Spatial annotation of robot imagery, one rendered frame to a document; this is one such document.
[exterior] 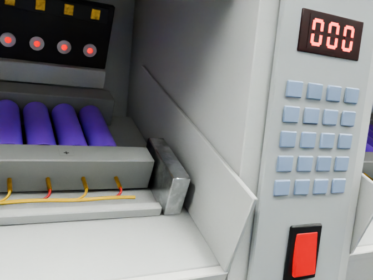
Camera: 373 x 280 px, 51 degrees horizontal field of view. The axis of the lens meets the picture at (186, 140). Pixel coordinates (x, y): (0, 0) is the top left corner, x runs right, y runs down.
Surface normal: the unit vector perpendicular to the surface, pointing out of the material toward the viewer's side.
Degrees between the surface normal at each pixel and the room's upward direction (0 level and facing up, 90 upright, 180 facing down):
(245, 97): 90
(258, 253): 90
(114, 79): 90
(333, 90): 90
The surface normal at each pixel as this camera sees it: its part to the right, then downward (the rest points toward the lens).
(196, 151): -0.89, -0.03
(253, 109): 0.44, 0.15
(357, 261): 0.38, 0.50
